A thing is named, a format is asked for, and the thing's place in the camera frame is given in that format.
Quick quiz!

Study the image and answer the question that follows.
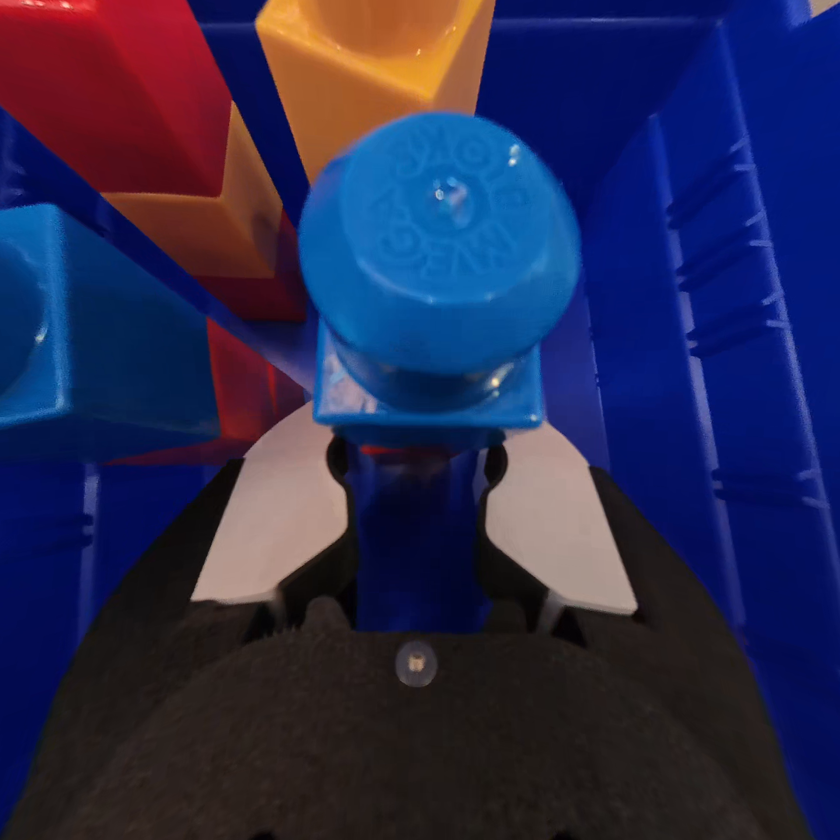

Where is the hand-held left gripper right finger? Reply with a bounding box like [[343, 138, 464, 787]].
[[474, 425, 639, 632]]

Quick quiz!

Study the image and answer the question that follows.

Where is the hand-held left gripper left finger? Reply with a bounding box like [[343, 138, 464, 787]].
[[190, 403, 361, 624]]

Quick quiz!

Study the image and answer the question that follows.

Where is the blue mega block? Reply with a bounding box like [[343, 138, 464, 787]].
[[297, 110, 584, 454], [0, 203, 222, 448]]

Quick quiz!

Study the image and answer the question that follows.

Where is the yellow mega block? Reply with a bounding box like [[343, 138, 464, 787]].
[[101, 98, 290, 280], [255, 0, 497, 191]]

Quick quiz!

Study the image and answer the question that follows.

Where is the blue plastic bin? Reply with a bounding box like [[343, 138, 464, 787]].
[[0, 0, 840, 840]]

